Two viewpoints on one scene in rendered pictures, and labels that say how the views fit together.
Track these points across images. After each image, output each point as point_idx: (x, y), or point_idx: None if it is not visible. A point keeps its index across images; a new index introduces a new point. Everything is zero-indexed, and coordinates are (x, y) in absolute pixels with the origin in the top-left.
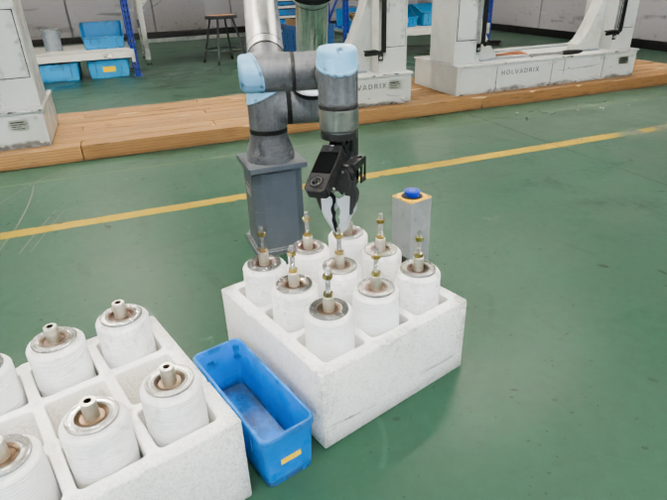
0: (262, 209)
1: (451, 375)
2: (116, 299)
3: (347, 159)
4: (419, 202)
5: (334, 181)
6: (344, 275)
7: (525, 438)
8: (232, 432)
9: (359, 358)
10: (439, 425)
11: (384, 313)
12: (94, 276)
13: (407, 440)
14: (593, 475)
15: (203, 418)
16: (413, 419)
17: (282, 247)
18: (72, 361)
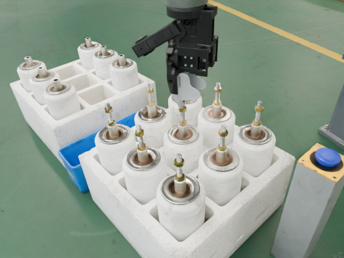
0: (341, 96)
1: None
2: (233, 84)
3: (189, 41)
4: (310, 170)
5: (150, 48)
6: (167, 138)
7: None
8: (50, 130)
9: (94, 174)
10: None
11: (124, 175)
12: (254, 70)
13: (90, 249)
14: None
15: (58, 116)
16: (112, 254)
17: (339, 138)
18: (97, 65)
